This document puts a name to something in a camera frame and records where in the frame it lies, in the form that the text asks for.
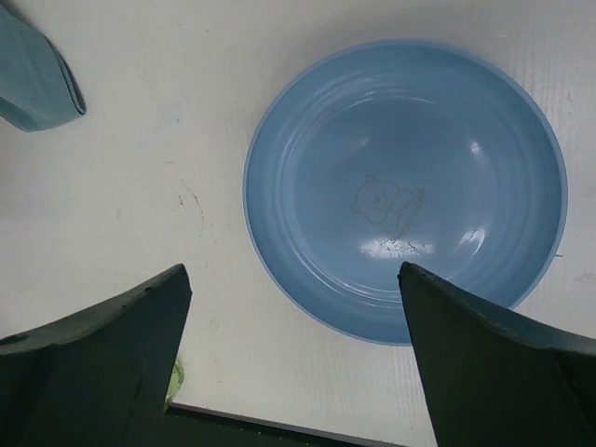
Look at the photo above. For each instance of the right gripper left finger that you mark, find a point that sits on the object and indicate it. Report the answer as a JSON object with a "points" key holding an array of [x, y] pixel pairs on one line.
{"points": [[100, 376]]}

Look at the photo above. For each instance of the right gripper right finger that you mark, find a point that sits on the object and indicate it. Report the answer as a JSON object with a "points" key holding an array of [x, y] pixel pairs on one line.
{"points": [[493, 377]]}

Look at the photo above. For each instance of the blue-grey cloth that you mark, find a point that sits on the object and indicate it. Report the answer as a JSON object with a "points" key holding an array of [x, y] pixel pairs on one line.
{"points": [[38, 89]]}

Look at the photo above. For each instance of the green transparent cup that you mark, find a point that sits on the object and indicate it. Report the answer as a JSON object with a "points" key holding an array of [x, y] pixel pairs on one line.
{"points": [[175, 382]]}

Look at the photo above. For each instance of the blue plastic plate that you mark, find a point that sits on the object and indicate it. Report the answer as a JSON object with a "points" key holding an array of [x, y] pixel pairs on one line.
{"points": [[402, 151]]}

